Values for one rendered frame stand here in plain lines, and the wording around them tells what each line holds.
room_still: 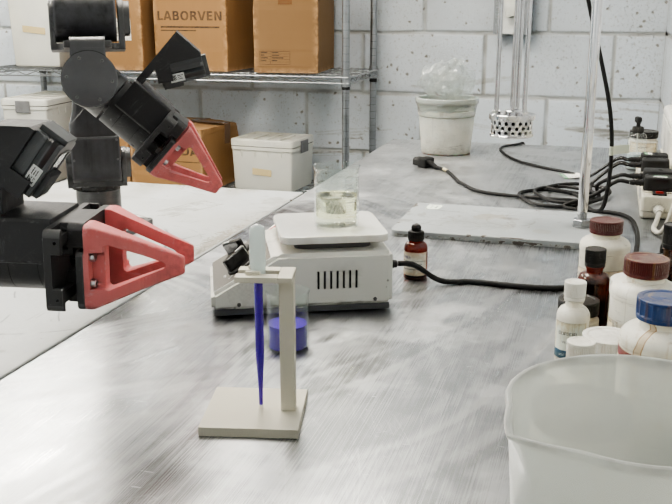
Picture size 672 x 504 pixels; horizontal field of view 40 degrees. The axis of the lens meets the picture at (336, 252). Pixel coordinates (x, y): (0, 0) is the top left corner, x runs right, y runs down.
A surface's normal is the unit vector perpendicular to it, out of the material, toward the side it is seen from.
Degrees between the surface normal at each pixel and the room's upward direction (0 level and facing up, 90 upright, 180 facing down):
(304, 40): 89
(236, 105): 90
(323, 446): 0
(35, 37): 93
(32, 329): 0
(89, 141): 89
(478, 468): 0
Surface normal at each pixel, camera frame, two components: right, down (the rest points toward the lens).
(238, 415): 0.00, -0.97
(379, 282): 0.14, 0.26
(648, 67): -0.29, 0.26
